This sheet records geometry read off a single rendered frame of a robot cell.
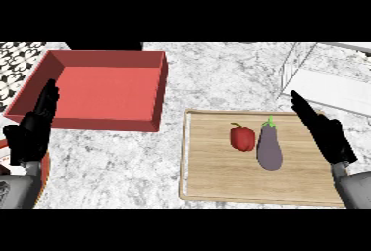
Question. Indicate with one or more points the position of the black and white patterned mat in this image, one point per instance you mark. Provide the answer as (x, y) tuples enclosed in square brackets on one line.
[(15, 70)]

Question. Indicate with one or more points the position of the red bell pepper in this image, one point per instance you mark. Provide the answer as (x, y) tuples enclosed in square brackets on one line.
[(241, 138)]

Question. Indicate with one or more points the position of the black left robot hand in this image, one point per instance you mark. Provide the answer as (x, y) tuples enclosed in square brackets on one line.
[(30, 134)]

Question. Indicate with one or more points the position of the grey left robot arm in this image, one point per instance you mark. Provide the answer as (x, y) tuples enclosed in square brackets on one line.
[(19, 188)]

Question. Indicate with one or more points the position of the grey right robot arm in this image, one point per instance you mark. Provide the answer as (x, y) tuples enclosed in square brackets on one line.
[(352, 186)]

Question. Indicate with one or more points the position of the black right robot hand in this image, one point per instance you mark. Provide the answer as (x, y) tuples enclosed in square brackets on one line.
[(324, 134)]

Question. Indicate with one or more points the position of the red square box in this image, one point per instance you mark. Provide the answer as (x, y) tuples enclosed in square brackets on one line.
[(99, 88)]

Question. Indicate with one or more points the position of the wooden tray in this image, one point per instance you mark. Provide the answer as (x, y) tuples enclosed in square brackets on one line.
[(256, 163)]

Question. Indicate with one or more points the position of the purple eggplant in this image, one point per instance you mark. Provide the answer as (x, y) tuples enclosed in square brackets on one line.
[(269, 147)]

